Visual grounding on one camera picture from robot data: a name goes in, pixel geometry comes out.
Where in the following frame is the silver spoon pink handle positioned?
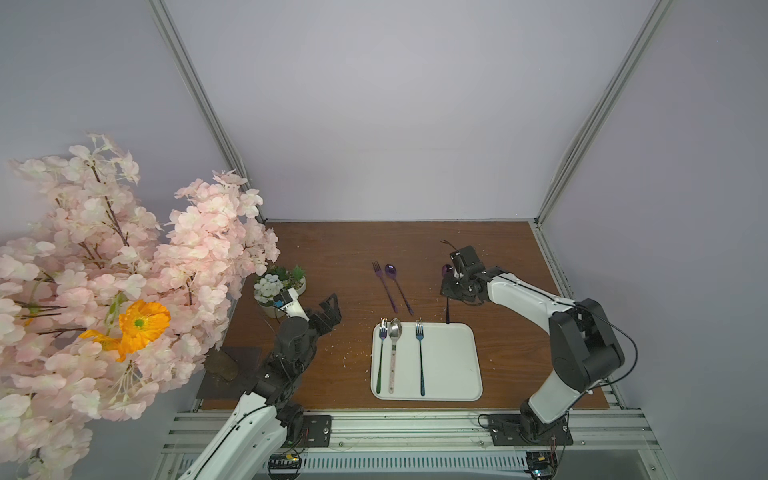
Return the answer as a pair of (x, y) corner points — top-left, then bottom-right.
(388, 318), (402, 394)

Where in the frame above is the left corner aluminium post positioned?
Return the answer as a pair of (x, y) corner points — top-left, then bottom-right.
(147, 0), (252, 189)

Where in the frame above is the pink blossom artificial tree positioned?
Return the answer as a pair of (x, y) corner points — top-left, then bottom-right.
(1, 134), (279, 479)

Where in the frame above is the right corner aluminium post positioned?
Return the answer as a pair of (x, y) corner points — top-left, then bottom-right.
(533, 0), (673, 229)

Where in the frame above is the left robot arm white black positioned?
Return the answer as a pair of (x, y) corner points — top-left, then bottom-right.
(181, 290), (342, 479)

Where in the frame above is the green handled iridescent fork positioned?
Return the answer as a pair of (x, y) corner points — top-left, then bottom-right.
(375, 319), (389, 394)

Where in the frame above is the white plastic tray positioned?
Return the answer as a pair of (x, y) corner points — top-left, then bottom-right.
(370, 322), (483, 402)

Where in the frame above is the purple fork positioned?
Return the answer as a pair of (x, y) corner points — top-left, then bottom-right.
(372, 261), (398, 313)

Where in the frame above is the left controller board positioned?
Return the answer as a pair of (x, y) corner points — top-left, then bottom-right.
(266, 454), (303, 480)

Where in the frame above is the blue fork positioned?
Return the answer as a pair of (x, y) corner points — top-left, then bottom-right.
(415, 320), (426, 397)

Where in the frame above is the corner aluminium post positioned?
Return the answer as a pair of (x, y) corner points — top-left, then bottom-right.
(147, 0), (252, 189)
(533, 0), (673, 229)

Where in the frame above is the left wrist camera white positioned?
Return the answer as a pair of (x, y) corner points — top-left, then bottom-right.
(273, 288), (309, 322)

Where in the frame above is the right controller board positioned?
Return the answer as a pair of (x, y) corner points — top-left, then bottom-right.
(525, 451), (559, 480)

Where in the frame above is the aluminium front rail frame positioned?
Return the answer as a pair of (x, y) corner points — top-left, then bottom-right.
(149, 409), (676, 480)

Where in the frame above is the white flower beige pot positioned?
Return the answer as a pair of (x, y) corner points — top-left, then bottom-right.
(253, 274), (284, 319)

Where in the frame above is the purple spoon long handle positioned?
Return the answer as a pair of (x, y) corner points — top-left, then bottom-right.
(385, 264), (414, 316)

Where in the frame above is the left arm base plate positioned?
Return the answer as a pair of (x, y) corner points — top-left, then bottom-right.
(283, 414), (333, 450)

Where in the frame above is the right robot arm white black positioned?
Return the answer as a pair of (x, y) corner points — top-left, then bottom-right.
(441, 246), (625, 441)

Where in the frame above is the orange artificial poppy flower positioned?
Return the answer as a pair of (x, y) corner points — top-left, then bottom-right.
(80, 300), (171, 362)

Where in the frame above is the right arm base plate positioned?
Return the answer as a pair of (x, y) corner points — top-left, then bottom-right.
(477, 413), (573, 447)

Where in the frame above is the controller board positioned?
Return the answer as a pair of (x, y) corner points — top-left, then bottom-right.
(266, 454), (303, 480)
(525, 451), (559, 480)

